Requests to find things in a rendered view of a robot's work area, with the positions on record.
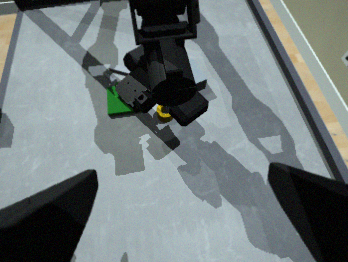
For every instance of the green square plate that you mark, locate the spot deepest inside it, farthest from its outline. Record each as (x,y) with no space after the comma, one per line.
(116,105)

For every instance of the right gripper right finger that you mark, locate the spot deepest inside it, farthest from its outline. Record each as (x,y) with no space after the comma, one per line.
(317,207)

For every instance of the yellow round nut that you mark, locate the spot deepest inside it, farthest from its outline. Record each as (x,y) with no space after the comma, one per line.
(163,117)

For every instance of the black metal frame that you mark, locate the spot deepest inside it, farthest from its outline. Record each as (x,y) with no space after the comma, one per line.
(22,3)

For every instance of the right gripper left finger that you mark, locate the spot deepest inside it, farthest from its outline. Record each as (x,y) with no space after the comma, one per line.
(47,226)

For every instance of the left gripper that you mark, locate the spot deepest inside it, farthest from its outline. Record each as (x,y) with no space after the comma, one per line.
(185,113)

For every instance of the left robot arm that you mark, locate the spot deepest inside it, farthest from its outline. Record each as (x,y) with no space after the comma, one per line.
(168,68)

